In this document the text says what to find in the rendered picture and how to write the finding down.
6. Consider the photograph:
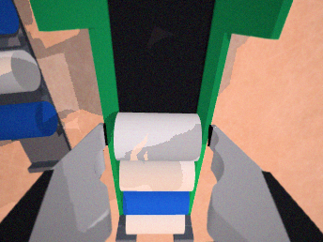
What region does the blue cylinder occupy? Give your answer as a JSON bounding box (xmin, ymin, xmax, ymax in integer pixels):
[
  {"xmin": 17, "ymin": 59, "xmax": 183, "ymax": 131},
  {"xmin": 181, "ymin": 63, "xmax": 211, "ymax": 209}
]
[
  {"xmin": 0, "ymin": 0, "xmax": 19, "ymax": 35},
  {"xmin": 0, "ymin": 101, "xmax": 57, "ymax": 141},
  {"xmin": 123, "ymin": 191, "xmax": 190, "ymax": 215}
]

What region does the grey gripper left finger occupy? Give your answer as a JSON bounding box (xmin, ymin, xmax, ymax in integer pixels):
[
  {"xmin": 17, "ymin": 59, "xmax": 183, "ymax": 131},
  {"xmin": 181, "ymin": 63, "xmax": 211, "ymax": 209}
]
[{"xmin": 0, "ymin": 123, "xmax": 113, "ymax": 242}]

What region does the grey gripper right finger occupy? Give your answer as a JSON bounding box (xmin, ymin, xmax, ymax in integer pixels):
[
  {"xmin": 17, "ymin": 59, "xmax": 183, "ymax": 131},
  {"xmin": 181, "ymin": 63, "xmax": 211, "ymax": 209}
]
[{"xmin": 207, "ymin": 125, "xmax": 323, "ymax": 242}]

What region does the white cylinder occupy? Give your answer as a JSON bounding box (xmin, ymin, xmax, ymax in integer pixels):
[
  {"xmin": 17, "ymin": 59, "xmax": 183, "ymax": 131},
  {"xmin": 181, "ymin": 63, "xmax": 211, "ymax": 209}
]
[
  {"xmin": 119, "ymin": 160, "xmax": 195, "ymax": 191},
  {"xmin": 126, "ymin": 215, "xmax": 185, "ymax": 234},
  {"xmin": 0, "ymin": 50, "xmax": 40, "ymax": 94},
  {"xmin": 114, "ymin": 113, "xmax": 202, "ymax": 161}
]

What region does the grey flat bar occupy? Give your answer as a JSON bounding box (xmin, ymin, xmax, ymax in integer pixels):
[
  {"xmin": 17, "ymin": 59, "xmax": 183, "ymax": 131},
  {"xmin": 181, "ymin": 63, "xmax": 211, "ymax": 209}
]
[{"xmin": 117, "ymin": 215, "xmax": 192, "ymax": 227}]

